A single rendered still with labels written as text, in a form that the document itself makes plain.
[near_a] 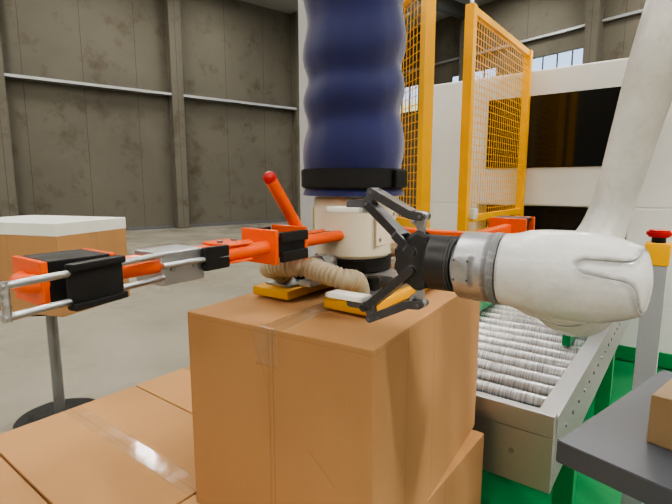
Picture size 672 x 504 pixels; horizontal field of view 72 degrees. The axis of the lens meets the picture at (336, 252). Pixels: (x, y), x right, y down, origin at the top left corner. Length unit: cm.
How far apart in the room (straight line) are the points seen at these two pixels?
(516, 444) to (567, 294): 88
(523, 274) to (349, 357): 29
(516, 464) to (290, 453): 74
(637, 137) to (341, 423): 58
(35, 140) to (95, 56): 244
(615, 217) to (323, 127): 53
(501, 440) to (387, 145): 86
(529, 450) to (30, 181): 1206
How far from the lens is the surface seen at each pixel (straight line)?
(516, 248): 57
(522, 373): 176
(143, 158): 1310
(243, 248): 74
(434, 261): 61
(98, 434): 142
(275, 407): 84
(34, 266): 59
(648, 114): 72
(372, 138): 93
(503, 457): 143
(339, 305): 86
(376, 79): 94
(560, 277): 55
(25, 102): 1277
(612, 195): 74
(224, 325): 86
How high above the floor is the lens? 118
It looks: 8 degrees down
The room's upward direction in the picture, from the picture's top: straight up
